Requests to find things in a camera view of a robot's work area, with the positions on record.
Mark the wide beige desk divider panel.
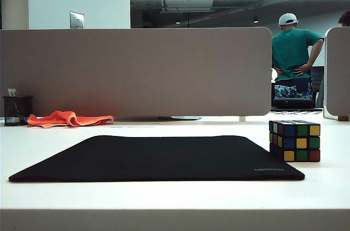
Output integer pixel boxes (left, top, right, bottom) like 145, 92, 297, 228
0, 26, 273, 117

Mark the orange cloth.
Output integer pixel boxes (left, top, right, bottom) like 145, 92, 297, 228
27, 110, 114, 128

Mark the metal wall switch plate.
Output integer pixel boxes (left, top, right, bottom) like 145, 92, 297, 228
69, 11, 85, 29

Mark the multicoloured Rubik's cube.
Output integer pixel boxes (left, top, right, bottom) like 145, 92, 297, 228
269, 120, 321, 163

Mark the black fabric mouse pad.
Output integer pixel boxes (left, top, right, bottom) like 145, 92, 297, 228
8, 134, 306, 183

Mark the narrow beige desk divider panel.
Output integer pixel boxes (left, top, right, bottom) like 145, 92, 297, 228
324, 26, 350, 119

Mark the black mesh pen holder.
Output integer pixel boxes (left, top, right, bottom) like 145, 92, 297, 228
2, 96, 33, 127

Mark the dark-haired person head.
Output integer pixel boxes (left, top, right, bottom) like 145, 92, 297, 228
338, 10, 350, 27

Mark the person in green shirt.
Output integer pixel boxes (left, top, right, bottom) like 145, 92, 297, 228
272, 12, 325, 100

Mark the white baseball cap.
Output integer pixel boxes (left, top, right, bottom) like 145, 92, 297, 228
278, 12, 299, 26

